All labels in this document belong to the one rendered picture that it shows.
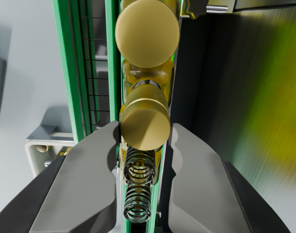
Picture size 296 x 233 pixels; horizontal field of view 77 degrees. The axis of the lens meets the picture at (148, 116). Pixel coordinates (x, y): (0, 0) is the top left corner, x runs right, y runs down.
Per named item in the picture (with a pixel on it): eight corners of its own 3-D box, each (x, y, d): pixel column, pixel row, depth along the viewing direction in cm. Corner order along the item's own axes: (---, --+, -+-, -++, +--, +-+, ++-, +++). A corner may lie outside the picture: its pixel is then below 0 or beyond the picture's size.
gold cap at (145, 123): (165, 122, 17) (169, 153, 13) (126, 120, 17) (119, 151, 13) (169, 85, 15) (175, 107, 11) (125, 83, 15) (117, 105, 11)
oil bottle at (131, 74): (161, 70, 39) (172, 120, 20) (133, 68, 38) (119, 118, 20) (163, 40, 36) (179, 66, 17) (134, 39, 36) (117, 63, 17)
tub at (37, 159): (110, 169, 68) (105, 188, 61) (48, 166, 68) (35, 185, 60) (108, 128, 60) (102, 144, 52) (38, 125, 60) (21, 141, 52)
